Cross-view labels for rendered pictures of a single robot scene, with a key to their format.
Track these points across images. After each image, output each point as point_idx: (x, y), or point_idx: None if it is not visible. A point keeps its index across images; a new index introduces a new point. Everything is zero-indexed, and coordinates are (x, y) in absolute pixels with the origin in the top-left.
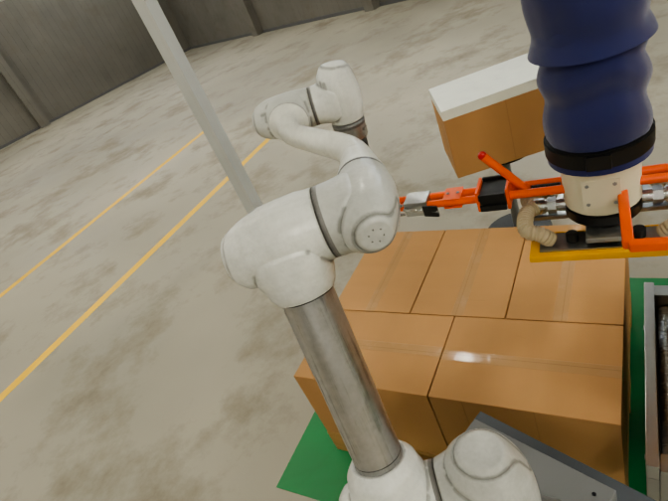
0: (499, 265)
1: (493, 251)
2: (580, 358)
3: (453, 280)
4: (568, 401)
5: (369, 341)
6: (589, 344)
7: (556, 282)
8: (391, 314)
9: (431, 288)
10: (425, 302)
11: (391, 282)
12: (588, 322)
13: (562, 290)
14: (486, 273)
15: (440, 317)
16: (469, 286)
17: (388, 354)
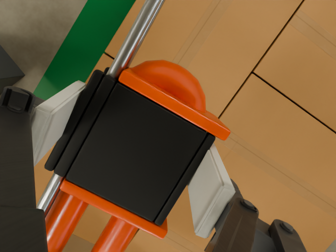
0: (267, 205)
1: (297, 210)
2: (89, 215)
3: (277, 146)
4: (44, 183)
5: (231, 0)
6: (102, 231)
7: (200, 244)
8: (265, 45)
9: (280, 115)
10: (258, 99)
11: (333, 64)
12: (129, 243)
13: (185, 243)
14: (263, 187)
15: (220, 108)
16: (253, 160)
17: (192, 21)
